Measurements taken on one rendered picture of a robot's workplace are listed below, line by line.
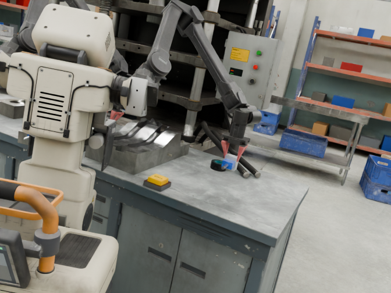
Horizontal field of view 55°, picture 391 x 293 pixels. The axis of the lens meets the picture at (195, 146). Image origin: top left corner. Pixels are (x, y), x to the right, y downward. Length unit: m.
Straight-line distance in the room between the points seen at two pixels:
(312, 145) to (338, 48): 3.27
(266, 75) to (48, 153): 1.35
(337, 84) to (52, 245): 7.49
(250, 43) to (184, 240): 1.21
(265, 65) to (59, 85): 1.34
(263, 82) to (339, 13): 6.04
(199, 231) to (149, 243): 0.25
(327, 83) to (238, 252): 6.82
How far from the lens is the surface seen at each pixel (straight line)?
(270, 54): 2.17
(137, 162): 1.54
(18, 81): 1.17
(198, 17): 1.54
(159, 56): 1.25
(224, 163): 1.46
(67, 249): 1.01
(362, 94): 8.05
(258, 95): 2.19
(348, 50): 8.05
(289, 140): 5.21
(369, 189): 4.95
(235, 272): 1.47
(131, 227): 1.62
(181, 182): 1.55
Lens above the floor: 1.35
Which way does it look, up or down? 15 degrees down
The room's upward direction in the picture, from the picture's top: 11 degrees clockwise
